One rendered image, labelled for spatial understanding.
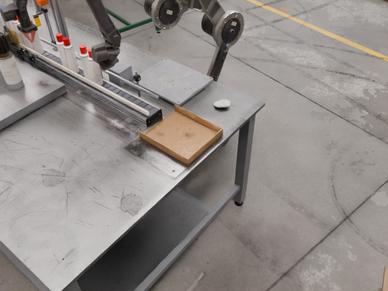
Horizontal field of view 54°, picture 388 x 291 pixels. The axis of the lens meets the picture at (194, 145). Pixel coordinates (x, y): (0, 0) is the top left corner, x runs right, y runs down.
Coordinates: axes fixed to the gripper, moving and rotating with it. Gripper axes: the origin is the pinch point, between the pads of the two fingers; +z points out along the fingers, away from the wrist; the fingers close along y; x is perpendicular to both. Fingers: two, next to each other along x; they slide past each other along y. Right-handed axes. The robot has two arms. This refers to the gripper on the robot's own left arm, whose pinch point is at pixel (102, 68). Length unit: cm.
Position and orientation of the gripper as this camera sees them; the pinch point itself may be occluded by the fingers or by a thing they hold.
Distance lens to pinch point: 201.1
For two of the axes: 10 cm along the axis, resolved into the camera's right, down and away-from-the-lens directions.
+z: -4.8, 2.8, 8.3
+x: 6.0, 7.9, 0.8
